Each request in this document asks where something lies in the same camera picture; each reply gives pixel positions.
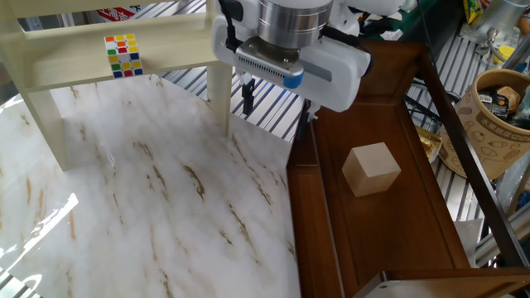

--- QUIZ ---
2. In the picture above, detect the yellow lid container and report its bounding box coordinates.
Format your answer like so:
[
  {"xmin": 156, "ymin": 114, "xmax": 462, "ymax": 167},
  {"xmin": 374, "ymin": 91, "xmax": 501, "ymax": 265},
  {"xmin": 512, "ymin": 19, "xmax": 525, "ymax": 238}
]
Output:
[{"xmin": 492, "ymin": 44, "xmax": 517, "ymax": 65}]

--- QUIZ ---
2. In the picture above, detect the crumpled brown paper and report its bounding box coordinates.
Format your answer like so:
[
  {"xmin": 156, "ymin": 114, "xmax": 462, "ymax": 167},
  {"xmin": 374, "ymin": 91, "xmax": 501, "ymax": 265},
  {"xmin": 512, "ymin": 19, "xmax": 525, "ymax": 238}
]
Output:
[{"xmin": 496, "ymin": 85, "xmax": 522, "ymax": 113}]

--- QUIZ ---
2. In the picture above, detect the brown paper bucket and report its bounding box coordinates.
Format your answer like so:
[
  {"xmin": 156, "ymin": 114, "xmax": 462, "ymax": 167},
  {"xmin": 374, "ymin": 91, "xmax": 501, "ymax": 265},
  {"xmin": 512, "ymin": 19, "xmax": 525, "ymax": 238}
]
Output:
[{"xmin": 437, "ymin": 69, "xmax": 530, "ymax": 181}]

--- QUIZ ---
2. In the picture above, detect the light wooden cube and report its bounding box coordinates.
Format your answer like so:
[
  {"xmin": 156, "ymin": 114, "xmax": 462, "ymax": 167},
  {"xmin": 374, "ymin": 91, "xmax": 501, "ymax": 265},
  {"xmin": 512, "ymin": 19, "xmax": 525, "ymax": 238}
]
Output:
[{"xmin": 341, "ymin": 142, "xmax": 402, "ymax": 199}]

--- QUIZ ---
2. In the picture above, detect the black snack wrapper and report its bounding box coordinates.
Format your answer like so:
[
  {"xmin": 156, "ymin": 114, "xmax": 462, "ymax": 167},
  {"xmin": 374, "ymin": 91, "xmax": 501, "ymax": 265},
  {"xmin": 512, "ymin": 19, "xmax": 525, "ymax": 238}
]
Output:
[{"xmin": 478, "ymin": 86, "xmax": 513, "ymax": 121}]

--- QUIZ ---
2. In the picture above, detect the red and white box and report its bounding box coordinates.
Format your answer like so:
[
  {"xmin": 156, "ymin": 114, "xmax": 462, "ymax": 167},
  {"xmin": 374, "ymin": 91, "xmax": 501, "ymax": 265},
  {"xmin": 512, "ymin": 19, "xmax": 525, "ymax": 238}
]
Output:
[{"xmin": 96, "ymin": 5, "xmax": 142, "ymax": 23}]

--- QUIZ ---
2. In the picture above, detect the silver gripper mounted camera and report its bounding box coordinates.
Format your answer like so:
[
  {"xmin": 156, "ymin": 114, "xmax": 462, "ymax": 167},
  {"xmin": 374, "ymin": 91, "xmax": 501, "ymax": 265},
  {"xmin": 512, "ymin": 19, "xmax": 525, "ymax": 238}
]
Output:
[{"xmin": 234, "ymin": 36, "xmax": 306, "ymax": 90}]

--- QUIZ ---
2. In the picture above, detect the brown wooden shelf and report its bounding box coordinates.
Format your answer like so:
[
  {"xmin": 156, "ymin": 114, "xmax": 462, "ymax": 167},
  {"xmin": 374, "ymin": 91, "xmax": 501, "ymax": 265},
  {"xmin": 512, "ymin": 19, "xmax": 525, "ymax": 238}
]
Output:
[{"xmin": 285, "ymin": 39, "xmax": 530, "ymax": 298}]

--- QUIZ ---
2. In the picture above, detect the marble pattern table sheet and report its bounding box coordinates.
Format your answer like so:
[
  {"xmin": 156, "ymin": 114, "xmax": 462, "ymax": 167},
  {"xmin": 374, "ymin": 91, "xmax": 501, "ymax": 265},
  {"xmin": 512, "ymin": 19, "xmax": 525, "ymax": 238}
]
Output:
[{"xmin": 0, "ymin": 74, "xmax": 301, "ymax": 298}]

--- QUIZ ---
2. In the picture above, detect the black camera cable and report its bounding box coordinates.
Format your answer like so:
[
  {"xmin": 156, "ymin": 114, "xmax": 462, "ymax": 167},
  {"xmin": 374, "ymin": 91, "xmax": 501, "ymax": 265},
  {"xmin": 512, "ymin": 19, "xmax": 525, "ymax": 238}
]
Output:
[{"xmin": 217, "ymin": 0, "xmax": 249, "ymax": 54}]

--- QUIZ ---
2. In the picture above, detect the white paper scrap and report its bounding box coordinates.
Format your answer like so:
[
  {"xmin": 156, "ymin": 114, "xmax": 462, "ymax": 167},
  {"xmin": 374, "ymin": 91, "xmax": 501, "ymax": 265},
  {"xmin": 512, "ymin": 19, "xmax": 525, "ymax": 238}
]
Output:
[{"xmin": 379, "ymin": 28, "xmax": 405, "ymax": 41}]

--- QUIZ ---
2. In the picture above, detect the yellow green snack bag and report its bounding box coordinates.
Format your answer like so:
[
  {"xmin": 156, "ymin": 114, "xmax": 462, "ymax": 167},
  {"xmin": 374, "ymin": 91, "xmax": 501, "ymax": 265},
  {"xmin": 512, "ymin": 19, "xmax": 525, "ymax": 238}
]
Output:
[{"xmin": 462, "ymin": 0, "xmax": 485, "ymax": 25}]

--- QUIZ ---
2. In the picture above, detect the cream wooden shelf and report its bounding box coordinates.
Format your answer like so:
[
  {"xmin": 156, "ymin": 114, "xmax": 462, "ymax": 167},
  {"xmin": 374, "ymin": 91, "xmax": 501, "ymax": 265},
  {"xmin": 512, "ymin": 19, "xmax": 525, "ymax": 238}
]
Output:
[{"xmin": 0, "ymin": 0, "xmax": 237, "ymax": 171}]

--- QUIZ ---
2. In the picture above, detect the aluminium profile bar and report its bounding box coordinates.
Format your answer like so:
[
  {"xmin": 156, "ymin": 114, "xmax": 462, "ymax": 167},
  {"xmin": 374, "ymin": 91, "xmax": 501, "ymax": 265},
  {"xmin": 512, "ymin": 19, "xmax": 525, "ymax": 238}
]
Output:
[{"xmin": 475, "ymin": 202, "xmax": 530, "ymax": 267}]

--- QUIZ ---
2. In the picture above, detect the black power cable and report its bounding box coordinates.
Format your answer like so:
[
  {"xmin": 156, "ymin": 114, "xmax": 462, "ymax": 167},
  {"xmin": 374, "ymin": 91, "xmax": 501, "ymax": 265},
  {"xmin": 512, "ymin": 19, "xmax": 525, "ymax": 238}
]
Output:
[{"xmin": 403, "ymin": 80, "xmax": 461, "ymax": 122}]

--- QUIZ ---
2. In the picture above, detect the grey metal pole base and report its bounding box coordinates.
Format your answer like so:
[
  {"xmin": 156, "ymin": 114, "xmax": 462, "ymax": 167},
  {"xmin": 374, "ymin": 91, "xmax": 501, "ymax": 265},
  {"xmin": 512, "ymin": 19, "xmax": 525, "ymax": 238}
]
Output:
[{"xmin": 459, "ymin": 0, "xmax": 530, "ymax": 46}]

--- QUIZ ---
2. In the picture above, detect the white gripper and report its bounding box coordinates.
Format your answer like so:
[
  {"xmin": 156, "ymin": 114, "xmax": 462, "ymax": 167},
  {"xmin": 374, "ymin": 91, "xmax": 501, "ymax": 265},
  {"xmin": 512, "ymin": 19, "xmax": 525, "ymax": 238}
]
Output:
[{"xmin": 211, "ymin": 16, "xmax": 373, "ymax": 127}]

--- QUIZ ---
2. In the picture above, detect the Rubik's cube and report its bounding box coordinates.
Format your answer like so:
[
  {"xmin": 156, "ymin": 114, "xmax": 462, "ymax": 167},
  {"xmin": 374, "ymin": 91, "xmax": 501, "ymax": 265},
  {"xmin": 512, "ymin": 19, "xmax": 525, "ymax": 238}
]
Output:
[{"xmin": 104, "ymin": 33, "xmax": 144, "ymax": 79}]

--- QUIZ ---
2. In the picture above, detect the golden snack packet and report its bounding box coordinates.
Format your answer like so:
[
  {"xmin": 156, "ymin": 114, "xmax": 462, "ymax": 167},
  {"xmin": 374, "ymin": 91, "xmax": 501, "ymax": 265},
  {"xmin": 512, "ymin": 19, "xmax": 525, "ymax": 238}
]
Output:
[{"xmin": 413, "ymin": 125, "xmax": 443, "ymax": 165}]

